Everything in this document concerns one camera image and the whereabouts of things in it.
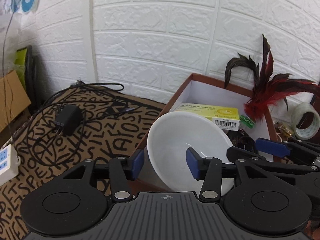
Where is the white ceramic bowl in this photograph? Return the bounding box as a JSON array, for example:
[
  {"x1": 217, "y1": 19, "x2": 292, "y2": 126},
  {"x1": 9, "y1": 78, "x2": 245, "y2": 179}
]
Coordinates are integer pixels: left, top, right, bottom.
[{"x1": 147, "y1": 112, "x2": 233, "y2": 194}]

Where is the clear packing tape roll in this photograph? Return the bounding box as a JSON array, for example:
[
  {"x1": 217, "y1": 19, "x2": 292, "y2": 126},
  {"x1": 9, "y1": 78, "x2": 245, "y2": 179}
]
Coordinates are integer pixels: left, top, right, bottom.
[{"x1": 291, "y1": 103, "x2": 319, "y2": 140}]

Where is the cotton swab packet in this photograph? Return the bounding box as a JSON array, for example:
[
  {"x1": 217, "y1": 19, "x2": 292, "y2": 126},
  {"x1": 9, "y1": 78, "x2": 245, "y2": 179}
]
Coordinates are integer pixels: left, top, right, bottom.
[{"x1": 274, "y1": 121, "x2": 294, "y2": 138}]

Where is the yellow green medicine box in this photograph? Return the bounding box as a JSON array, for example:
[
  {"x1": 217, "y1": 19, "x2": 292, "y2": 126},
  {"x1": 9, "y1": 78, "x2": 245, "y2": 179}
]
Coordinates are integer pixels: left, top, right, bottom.
[{"x1": 175, "y1": 102, "x2": 240, "y2": 131}]

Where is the black power adapter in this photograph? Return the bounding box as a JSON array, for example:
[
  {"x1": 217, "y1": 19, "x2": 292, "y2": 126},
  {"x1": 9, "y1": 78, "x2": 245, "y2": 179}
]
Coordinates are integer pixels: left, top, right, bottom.
[{"x1": 54, "y1": 105, "x2": 83, "y2": 136}]

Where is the red black feather duster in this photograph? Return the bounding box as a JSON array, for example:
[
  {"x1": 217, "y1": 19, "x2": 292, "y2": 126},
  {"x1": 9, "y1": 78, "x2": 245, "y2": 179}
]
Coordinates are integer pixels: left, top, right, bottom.
[{"x1": 224, "y1": 37, "x2": 319, "y2": 122}]

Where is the white thermostat device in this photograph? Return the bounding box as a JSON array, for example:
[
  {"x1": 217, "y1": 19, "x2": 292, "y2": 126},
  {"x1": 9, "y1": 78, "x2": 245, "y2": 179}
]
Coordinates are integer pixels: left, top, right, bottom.
[{"x1": 0, "y1": 145, "x2": 21, "y2": 186}]

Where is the brown cardboard carton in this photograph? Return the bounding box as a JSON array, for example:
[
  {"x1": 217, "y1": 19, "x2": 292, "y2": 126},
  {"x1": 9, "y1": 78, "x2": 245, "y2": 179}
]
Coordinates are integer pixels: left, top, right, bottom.
[{"x1": 0, "y1": 70, "x2": 31, "y2": 131}]

